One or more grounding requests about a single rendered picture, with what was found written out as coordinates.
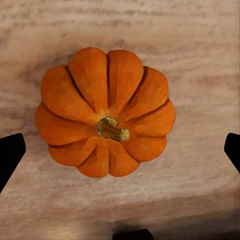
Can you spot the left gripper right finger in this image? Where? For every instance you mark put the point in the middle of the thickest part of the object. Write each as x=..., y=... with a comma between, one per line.
x=232, y=149

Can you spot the pumpkin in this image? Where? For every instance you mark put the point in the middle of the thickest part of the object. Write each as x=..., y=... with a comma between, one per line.
x=104, y=114

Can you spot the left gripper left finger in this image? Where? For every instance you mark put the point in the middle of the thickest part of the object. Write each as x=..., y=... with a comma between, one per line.
x=12, y=150

